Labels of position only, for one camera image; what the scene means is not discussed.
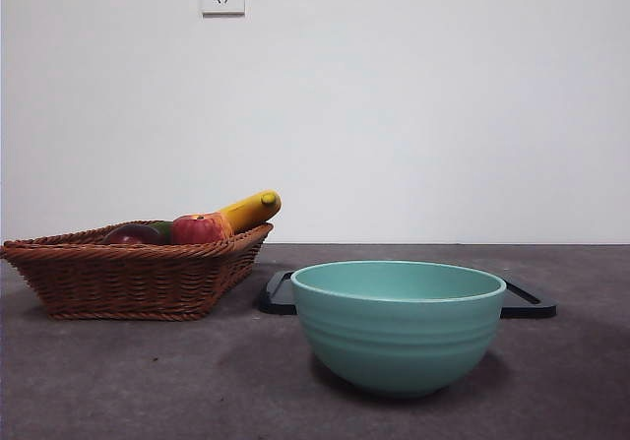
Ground teal ribbed bowl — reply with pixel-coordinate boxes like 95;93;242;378
290;260;508;401

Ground dark purple plum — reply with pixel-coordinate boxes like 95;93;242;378
102;222;166;245

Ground yellow banana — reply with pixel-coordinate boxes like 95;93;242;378
216;189;284;235

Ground black rectangular tray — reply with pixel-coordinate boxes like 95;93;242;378
257;270;559;319

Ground red apple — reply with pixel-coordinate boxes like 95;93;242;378
170;214;223;245

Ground green fruit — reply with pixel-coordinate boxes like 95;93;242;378
150;220;174;244

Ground brown wicker basket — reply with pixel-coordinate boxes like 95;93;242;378
0;221;275;321

